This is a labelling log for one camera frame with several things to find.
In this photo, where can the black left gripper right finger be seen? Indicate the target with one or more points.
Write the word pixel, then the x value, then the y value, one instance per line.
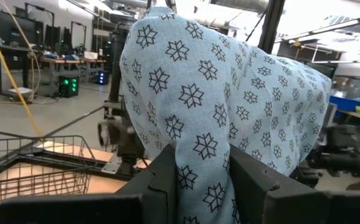
pixel 261 193

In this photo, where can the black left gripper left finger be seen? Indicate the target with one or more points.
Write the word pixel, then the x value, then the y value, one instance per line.
pixel 158 186

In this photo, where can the light blue snowflake-print cloth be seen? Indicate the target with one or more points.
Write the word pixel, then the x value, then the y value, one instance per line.
pixel 198 93

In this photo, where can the blue plastic bin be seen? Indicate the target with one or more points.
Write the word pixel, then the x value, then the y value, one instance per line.
pixel 342 104

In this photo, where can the black box with blue lights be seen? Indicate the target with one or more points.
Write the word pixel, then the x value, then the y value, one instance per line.
pixel 103 77

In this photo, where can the black computer with green lights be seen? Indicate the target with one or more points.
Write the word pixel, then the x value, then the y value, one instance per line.
pixel 68 87

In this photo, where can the wooden workbench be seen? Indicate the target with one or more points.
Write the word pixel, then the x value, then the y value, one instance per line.
pixel 61 60

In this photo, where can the white flat floor item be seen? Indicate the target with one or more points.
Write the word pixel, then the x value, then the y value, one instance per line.
pixel 21 91

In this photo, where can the black office desk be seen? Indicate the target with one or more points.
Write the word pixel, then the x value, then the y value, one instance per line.
pixel 12 48

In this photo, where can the black computer monitor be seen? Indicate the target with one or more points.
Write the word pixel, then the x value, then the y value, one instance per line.
pixel 12 28

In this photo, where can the black aluminium table frame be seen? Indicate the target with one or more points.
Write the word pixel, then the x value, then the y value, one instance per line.
pixel 58 158

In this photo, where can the black vertical frame post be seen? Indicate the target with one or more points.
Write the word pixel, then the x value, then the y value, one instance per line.
pixel 270 25

